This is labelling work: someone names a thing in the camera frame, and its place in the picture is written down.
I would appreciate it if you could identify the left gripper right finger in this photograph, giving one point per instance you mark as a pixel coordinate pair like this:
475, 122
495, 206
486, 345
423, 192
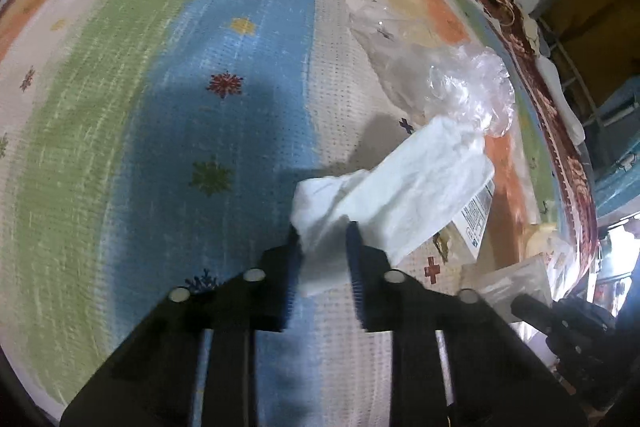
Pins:
384, 297

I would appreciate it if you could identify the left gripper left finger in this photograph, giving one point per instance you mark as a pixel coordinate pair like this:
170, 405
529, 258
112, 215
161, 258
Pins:
262, 298

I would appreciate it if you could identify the white tissue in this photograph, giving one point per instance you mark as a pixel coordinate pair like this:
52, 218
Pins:
413, 193

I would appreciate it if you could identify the white medicine box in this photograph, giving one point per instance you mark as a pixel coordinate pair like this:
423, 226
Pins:
469, 226

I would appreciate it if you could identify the clear plastic bag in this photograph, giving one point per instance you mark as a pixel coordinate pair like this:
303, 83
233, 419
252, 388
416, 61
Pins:
467, 82

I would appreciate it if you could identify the white printed plastic wrapper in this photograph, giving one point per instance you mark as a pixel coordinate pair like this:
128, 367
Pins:
500, 287

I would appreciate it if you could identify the cream wrapper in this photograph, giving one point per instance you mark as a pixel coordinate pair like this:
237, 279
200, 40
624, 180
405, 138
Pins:
545, 241

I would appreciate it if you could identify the floral brown blanket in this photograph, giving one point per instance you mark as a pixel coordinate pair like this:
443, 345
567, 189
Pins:
539, 173

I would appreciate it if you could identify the blue patterned cloth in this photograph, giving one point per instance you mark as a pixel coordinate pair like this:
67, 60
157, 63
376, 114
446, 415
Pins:
614, 152

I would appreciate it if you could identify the striped colourful bed cover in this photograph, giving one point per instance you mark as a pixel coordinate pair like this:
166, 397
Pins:
150, 143

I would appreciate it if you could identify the white rolled cloth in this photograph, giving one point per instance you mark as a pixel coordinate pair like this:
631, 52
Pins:
551, 78

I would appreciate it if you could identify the yellow hanging garment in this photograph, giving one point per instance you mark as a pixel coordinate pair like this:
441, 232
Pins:
601, 37

